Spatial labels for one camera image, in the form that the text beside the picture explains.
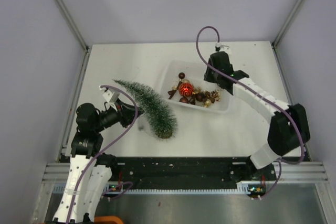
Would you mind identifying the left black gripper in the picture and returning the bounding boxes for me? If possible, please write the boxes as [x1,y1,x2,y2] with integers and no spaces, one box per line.
[93,98,144,132]

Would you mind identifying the small green christmas tree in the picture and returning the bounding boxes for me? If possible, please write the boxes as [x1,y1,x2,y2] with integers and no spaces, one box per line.
[115,80,178,140]

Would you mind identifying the large brown matte bauble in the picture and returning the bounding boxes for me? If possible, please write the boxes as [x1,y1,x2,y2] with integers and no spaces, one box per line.
[195,93,205,102]

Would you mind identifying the white plastic basket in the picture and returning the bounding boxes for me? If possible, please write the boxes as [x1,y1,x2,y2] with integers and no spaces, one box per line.
[156,60,232,114]

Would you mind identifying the red glitter bauble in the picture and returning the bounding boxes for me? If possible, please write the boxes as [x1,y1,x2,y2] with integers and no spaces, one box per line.
[178,82,194,97]

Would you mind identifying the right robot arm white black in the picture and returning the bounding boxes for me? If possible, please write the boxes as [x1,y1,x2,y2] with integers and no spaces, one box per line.
[204,51,311,180]

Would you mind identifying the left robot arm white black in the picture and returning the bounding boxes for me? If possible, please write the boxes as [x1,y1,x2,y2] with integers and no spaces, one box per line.
[51,99,142,223]

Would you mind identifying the dark brown small bauble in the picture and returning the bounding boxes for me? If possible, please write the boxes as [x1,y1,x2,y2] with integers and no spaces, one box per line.
[178,72,185,79]

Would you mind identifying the orange plastic crate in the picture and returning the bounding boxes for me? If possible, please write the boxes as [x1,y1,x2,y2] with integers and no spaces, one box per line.
[94,216,124,224]

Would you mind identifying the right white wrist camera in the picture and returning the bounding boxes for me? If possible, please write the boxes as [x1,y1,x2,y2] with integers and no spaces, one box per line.
[215,42,232,55]

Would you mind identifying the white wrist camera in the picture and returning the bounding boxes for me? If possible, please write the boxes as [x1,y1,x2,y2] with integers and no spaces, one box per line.
[99,86,120,110]
[215,42,232,55]

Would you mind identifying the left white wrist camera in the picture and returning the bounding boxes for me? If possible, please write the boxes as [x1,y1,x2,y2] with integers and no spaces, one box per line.
[99,86,120,110]

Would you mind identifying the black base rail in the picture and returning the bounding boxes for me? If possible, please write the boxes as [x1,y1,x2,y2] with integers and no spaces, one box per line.
[59,155,279,190]

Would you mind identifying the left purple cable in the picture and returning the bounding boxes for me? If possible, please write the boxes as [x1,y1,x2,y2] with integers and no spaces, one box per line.
[65,84,140,224]

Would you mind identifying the grey cable duct strip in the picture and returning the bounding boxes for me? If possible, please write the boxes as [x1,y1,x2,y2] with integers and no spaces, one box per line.
[52,183,266,196]

